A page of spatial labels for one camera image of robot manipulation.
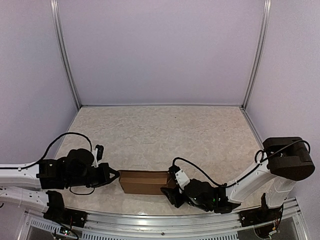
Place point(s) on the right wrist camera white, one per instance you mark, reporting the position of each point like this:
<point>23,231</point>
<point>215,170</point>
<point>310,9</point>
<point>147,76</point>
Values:
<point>180,177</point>

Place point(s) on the aluminium frame post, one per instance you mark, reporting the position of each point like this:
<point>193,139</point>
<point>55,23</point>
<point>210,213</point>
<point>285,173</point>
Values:
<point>258,53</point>
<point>54,5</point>

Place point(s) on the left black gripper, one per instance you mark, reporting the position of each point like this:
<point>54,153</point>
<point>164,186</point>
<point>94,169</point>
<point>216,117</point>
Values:
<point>104,179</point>

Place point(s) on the right aluminium frame post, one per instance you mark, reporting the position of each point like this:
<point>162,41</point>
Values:
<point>258,53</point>

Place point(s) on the brown cardboard box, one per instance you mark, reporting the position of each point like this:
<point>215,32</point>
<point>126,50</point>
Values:
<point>140,182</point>

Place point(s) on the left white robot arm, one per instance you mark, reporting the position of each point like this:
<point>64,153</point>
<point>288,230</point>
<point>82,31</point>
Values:
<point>36,186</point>

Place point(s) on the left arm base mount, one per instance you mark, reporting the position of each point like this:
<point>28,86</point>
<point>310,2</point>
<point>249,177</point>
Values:
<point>66,216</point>

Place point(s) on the left aluminium frame post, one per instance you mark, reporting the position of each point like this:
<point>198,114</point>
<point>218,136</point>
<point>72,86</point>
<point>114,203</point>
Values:
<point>54,5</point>

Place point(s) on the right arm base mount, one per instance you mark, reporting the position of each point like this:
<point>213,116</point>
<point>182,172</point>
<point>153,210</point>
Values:
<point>259,215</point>

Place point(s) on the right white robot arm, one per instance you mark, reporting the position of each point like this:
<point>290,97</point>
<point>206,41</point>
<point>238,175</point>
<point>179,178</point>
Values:
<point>285,160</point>

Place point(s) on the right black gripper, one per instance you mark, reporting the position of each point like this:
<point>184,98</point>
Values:
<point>172,194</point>

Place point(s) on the front aluminium frame rail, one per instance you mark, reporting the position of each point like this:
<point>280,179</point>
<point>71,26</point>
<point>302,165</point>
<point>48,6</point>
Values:
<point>206,226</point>

